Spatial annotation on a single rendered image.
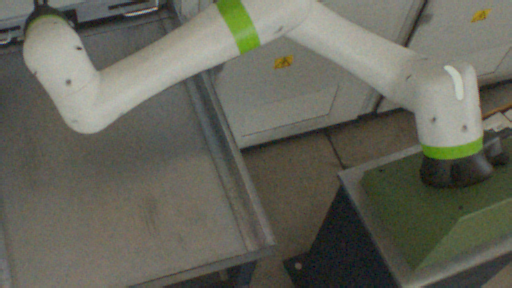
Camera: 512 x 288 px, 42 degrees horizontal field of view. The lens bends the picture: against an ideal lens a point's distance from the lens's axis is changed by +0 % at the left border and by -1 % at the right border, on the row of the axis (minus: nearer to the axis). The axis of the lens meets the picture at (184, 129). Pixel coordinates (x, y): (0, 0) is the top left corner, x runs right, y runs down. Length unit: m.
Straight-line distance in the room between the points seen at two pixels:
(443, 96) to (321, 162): 1.19
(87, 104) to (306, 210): 1.35
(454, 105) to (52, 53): 0.80
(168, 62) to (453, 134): 0.60
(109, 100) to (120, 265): 0.37
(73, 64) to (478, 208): 0.82
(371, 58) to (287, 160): 1.07
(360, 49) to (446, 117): 0.24
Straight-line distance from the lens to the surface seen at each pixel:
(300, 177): 2.50
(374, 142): 2.65
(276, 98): 2.25
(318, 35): 1.49
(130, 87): 1.26
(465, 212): 1.39
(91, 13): 1.74
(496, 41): 2.62
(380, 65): 1.54
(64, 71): 1.22
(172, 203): 1.47
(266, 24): 1.27
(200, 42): 1.26
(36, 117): 1.61
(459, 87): 1.43
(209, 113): 1.59
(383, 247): 1.61
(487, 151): 1.55
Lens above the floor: 2.17
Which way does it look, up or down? 58 degrees down
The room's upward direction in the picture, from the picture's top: 2 degrees clockwise
